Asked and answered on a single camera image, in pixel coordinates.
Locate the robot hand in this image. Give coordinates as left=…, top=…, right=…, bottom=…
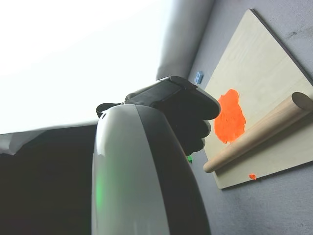
left=91, top=76, right=221, bottom=235

